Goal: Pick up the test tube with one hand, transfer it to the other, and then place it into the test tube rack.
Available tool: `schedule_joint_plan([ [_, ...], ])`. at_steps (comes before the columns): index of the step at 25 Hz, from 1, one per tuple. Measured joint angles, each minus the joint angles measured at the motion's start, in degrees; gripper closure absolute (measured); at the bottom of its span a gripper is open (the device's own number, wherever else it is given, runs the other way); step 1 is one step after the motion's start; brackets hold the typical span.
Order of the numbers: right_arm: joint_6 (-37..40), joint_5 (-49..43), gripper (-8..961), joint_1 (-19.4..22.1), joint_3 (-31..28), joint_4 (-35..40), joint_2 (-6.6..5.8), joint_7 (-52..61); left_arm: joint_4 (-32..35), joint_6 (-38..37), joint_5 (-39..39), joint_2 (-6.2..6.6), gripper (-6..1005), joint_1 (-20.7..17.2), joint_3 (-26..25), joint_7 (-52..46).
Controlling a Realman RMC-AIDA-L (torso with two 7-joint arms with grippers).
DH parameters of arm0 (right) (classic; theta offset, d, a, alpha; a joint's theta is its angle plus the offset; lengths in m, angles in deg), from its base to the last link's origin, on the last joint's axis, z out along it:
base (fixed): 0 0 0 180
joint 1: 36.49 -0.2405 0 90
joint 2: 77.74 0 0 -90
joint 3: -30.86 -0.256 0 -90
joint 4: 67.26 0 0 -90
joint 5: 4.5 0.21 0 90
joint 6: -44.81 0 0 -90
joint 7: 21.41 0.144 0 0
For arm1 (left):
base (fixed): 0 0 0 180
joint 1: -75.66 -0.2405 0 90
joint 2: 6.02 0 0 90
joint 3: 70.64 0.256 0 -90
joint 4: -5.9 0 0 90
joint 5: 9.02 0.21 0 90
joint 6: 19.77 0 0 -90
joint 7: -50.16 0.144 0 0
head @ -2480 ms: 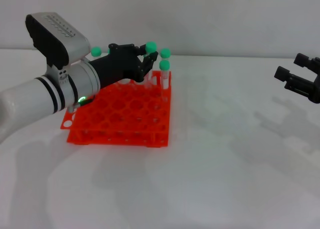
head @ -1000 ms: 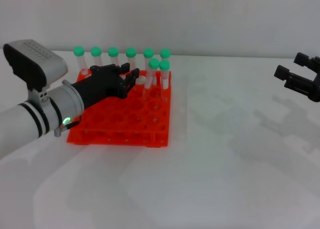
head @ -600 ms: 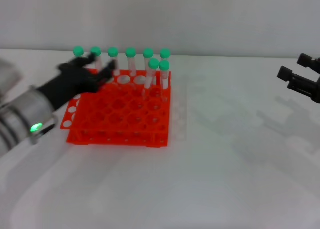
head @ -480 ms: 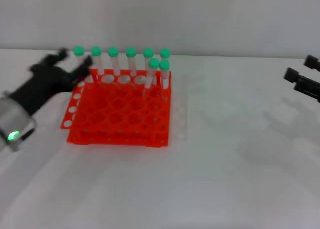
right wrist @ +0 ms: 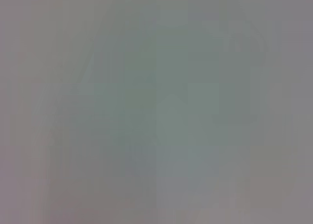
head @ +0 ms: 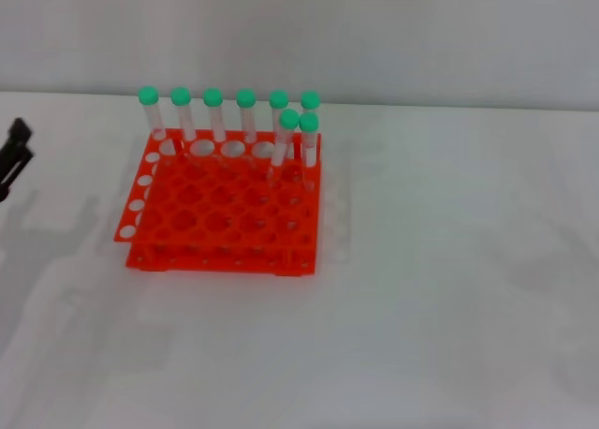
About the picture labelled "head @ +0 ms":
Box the green capped test tube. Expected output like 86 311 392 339
137 85 168 141
266 109 300 187
299 90 321 114
268 89 289 142
235 88 257 144
168 86 197 142
298 112 320 192
201 87 226 143

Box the orange test tube rack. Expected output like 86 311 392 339
113 127 322 278

